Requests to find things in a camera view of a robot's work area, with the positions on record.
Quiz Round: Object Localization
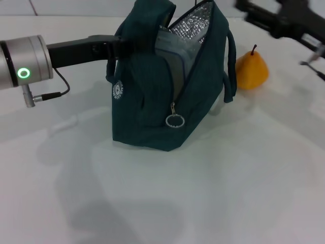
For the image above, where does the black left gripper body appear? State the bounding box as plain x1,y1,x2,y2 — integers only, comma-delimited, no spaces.
45,38,110,70

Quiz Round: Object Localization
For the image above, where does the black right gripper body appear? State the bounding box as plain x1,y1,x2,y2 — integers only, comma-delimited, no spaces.
270,0,325,46

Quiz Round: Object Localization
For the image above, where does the yellow orange pear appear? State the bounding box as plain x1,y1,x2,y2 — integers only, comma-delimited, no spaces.
235,44,269,90

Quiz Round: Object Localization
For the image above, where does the clear plastic lidded container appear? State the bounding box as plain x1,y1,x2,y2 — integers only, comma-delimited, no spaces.
154,24,207,99

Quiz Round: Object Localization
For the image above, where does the dark teal lunch bag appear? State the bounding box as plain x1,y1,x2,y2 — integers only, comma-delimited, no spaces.
105,0,238,153

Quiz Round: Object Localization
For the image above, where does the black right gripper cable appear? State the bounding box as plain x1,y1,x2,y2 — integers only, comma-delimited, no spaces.
299,43,325,80

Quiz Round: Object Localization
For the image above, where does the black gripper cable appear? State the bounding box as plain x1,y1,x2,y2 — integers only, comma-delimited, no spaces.
299,43,325,80
21,68,71,109

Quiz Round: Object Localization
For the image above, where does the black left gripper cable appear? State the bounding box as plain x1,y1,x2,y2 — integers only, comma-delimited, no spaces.
21,68,71,109

